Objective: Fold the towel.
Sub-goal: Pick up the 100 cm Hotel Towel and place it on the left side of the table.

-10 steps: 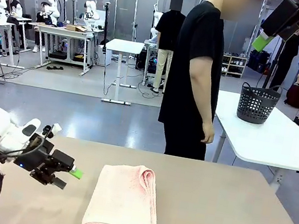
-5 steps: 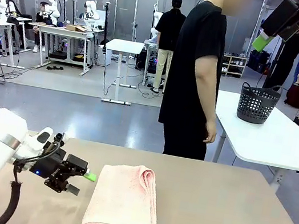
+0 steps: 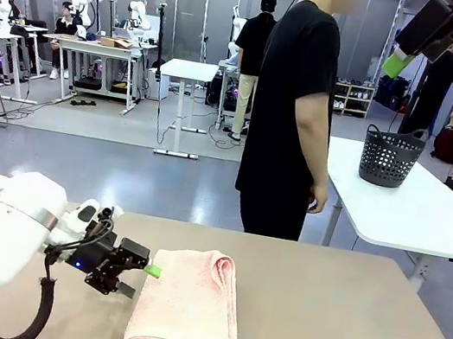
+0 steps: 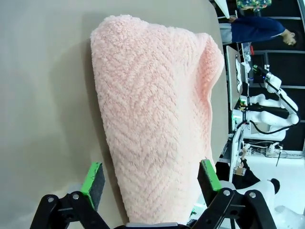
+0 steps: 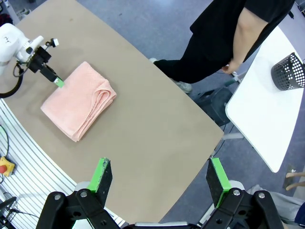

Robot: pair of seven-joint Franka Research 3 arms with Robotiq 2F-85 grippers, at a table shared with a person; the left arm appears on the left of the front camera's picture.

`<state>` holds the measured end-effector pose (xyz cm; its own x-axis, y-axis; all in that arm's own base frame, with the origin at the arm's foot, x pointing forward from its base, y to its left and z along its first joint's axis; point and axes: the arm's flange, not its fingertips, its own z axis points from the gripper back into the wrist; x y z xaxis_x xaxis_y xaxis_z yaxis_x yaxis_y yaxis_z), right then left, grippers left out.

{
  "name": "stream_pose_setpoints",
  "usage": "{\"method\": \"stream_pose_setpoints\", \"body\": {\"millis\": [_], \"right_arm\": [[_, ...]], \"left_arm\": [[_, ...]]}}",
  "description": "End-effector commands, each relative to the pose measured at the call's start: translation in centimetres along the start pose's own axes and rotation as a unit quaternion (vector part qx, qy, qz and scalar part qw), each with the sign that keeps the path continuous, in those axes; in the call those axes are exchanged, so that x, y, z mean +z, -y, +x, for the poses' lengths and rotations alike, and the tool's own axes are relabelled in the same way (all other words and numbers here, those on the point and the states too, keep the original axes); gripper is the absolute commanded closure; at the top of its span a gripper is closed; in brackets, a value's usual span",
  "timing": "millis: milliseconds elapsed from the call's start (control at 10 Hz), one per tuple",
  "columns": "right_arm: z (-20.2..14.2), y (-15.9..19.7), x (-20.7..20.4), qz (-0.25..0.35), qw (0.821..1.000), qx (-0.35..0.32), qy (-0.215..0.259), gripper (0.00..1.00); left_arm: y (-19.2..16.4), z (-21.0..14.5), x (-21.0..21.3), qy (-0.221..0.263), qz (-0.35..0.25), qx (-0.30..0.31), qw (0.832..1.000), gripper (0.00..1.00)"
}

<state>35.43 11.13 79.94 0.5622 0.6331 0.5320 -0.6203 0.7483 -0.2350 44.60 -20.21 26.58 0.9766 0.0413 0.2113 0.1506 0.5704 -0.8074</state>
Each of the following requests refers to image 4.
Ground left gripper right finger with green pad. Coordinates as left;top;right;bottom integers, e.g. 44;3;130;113
195;159;278;229

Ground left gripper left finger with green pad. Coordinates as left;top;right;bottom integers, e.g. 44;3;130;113
30;162;111;229

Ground pink terry towel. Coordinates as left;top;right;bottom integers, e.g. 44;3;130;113
90;13;225;226

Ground person's right forearm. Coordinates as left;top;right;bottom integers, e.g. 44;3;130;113
234;156;248;177

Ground person's torso black t-shirt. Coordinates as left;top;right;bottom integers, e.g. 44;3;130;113
215;162;261;190

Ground white power strip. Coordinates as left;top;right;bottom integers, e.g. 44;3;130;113
264;142;284;157

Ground person in navy shirt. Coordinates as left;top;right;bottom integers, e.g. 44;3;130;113
219;16;298;47

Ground white board panel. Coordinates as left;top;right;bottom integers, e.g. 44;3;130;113
213;0;231;19

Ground person in colourful patterned shirt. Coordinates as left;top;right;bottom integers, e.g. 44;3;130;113
235;0;273;13

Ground white table frame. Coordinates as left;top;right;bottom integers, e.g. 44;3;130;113
228;128;245;182

